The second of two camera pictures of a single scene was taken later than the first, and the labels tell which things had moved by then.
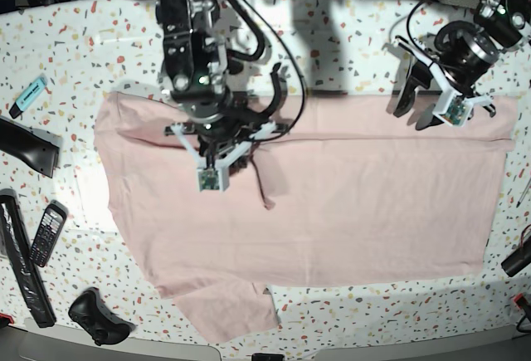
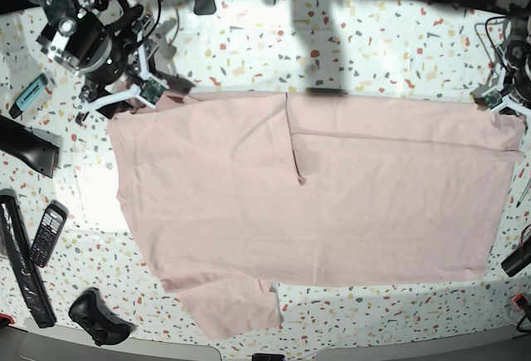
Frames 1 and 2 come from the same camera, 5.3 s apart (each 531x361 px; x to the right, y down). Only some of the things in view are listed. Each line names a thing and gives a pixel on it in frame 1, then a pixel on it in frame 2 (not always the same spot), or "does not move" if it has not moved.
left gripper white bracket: [214, 176] to [146, 76]
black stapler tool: [36, 147] does not move
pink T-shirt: [353, 192] does not move
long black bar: [16, 244] does not move
